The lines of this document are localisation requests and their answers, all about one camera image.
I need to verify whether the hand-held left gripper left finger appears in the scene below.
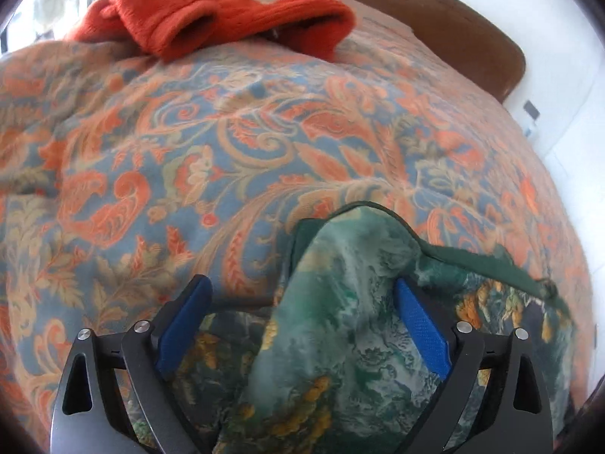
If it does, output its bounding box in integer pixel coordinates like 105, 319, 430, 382
50, 274, 213, 454

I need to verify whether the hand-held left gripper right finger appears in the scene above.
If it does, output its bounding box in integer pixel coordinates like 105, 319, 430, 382
396, 278, 554, 454

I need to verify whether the green patterned jacket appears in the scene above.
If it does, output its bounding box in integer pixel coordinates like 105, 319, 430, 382
127, 203, 577, 454

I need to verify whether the bed with paisley quilt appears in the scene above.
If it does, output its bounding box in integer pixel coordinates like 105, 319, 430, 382
0, 0, 596, 454

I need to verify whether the wooden headboard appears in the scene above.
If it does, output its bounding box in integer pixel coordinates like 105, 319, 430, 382
288, 0, 527, 103

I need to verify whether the orange knitted sweater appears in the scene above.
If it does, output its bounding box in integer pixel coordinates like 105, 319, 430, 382
64, 0, 357, 63

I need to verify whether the glass balcony door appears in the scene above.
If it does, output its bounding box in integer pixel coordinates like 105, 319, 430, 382
0, 0, 109, 53

